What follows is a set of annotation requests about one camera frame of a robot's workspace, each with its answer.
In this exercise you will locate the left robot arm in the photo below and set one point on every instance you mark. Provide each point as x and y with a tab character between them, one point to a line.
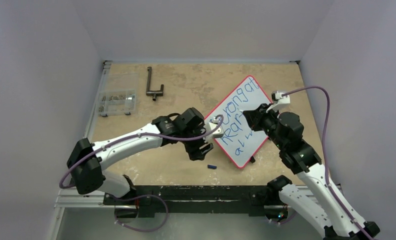
89	161

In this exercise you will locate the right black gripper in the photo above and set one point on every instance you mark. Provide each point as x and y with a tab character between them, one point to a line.
257	118

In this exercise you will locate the blue marker cap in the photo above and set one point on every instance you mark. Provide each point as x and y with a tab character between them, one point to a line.
213	167

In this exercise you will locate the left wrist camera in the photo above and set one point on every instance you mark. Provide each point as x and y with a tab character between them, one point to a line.
214	127

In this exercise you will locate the clear plastic screw box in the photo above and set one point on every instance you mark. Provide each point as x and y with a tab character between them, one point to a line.
119	95

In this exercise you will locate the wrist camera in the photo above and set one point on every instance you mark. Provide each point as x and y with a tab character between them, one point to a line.
280	99
214	127

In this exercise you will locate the pink framed whiteboard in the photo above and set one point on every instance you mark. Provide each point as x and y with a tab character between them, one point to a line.
239	142

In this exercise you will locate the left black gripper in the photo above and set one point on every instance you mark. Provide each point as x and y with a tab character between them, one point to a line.
198	145

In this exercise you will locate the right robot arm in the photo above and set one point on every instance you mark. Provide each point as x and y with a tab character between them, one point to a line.
329	213

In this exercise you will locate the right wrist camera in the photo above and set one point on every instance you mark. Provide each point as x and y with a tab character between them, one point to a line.
280	99

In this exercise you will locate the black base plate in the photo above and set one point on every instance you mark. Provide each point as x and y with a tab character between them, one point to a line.
147	200

